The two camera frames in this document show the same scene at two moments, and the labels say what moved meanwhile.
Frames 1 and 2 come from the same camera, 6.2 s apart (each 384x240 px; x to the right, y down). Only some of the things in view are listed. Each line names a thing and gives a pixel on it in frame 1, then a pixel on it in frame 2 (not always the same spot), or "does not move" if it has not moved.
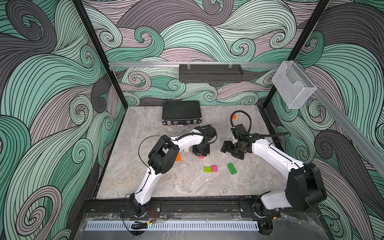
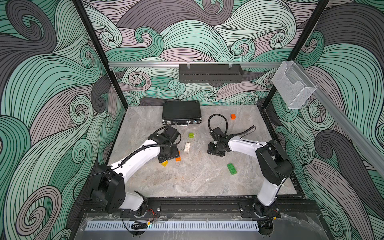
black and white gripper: (208, 132) → (167, 136)
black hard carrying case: (181, 112) does not move
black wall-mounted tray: (215, 74) does not move
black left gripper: (207, 152) → (175, 153)
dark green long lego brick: (231, 168) does not move
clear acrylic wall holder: (292, 85) does not move
